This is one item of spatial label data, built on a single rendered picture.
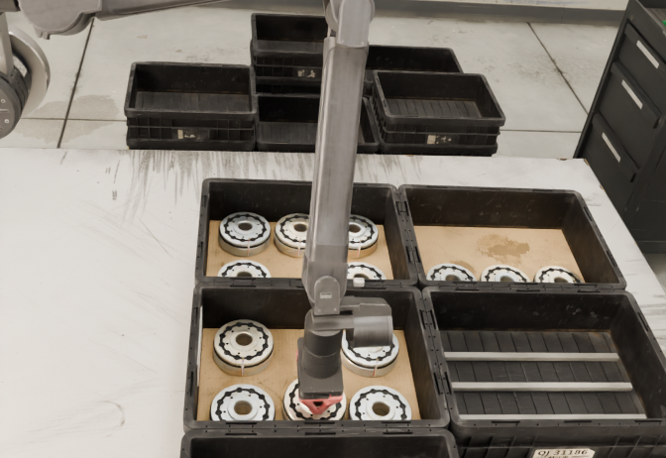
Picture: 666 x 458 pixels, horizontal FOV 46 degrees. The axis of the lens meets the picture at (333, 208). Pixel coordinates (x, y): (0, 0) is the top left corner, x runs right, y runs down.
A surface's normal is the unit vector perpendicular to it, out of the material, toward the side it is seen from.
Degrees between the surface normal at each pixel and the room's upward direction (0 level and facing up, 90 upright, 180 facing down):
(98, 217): 0
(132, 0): 62
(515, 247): 0
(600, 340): 0
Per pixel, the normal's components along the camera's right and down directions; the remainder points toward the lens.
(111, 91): 0.10, -0.77
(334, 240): 0.21, -0.09
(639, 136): -0.99, 0.00
